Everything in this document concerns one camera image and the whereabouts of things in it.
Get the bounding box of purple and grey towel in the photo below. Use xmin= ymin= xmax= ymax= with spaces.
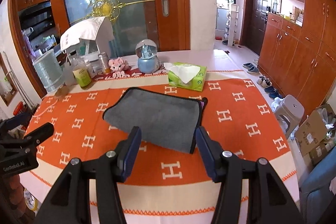
xmin=102 ymin=87 xmax=208 ymax=154

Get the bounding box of person's left hand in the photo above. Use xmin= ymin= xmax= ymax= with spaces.
xmin=4 ymin=174 xmax=26 ymax=217

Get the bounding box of blue sofa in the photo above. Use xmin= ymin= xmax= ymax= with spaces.
xmin=299 ymin=147 xmax=335 ymax=223

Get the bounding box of green label glass bottle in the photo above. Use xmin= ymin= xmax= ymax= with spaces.
xmin=68 ymin=49 xmax=93 ymax=89

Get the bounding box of cardboard box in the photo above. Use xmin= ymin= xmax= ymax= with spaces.
xmin=295 ymin=103 xmax=335 ymax=165

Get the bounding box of small metal can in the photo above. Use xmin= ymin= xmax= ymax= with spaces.
xmin=98 ymin=52 xmax=111 ymax=74

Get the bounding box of pink plush toy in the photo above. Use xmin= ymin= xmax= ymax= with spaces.
xmin=108 ymin=57 xmax=130 ymax=79

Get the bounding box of grey plastic stool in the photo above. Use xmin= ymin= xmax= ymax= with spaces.
xmin=274 ymin=94 xmax=305 ymax=139

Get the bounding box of orange H-pattern tablecloth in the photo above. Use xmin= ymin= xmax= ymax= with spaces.
xmin=20 ymin=70 xmax=299 ymax=223

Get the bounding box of white appliance with cloth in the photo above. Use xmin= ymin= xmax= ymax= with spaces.
xmin=60 ymin=16 xmax=116 ymax=61

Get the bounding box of blue snow globe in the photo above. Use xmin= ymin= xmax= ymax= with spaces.
xmin=135 ymin=39 xmax=160 ymax=74

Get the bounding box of green tissue box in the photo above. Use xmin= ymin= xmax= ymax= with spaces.
xmin=164 ymin=63 xmax=207 ymax=92

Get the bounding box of dark entrance door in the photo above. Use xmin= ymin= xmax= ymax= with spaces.
xmin=241 ymin=0 xmax=270 ymax=55

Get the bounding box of wooden cabinet wall unit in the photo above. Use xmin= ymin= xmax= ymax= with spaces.
xmin=258 ymin=0 xmax=335 ymax=116

